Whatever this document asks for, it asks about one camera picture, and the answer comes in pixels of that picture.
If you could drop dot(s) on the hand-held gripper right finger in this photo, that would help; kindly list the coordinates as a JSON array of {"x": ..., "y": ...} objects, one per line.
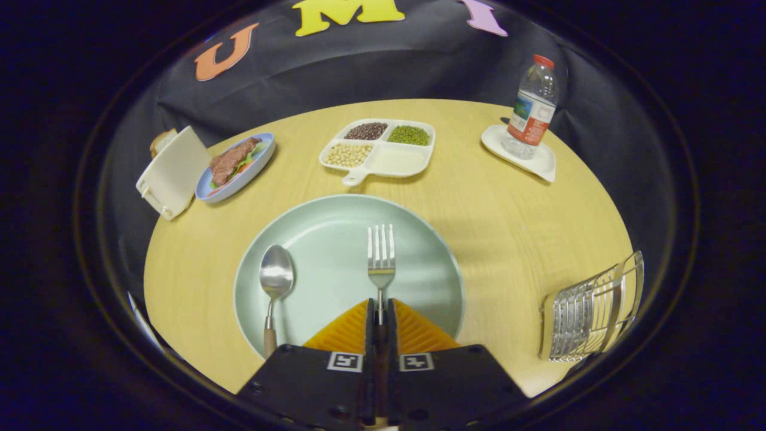
[{"x": 449, "y": 389}]

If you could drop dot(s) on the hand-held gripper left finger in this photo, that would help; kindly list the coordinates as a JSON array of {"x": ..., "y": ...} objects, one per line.
[{"x": 311, "y": 389}]

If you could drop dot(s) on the light green round plate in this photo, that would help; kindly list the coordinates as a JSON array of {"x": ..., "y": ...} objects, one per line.
[{"x": 335, "y": 239}]

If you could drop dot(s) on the blue oval plate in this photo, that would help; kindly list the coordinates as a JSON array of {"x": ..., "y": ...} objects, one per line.
[{"x": 260, "y": 163}]

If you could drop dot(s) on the white divided dish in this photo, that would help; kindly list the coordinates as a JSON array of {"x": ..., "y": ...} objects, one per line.
[{"x": 392, "y": 161}]

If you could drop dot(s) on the pale soybeans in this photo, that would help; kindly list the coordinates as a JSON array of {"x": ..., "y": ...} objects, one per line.
[{"x": 348, "y": 155}]

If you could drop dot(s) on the white square coaster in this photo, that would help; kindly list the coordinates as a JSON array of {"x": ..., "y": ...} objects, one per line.
[{"x": 538, "y": 167}]

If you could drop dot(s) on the brown steak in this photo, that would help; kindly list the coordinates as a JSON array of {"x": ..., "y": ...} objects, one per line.
[{"x": 230, "y": 161}]

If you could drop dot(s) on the green lettuce leaves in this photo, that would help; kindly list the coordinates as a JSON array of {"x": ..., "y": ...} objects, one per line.
[{"x": 254, "y": 152}]

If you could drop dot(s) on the green mung beans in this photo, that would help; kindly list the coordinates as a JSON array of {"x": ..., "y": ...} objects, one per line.
[{"x": 409, "y": 135}]

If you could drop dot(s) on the white toaster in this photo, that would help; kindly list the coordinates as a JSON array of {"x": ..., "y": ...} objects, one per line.
[{"x": 176, "y": 167}]

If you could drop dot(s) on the dark red beans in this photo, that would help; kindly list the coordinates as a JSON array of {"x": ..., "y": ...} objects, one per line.
[{"x": 366, "y": 131}]

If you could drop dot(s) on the clear red-capped water bottle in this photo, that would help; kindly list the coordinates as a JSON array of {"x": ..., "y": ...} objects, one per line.
[{"x": 529, "y": 117}]

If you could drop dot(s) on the brown toast slice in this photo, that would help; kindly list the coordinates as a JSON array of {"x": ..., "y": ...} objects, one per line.
[{"x": 160, "y": 142}]

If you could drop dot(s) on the black backdrop cloth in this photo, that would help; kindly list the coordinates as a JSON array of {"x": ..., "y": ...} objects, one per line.
[{"x": 419, "y": 72}]

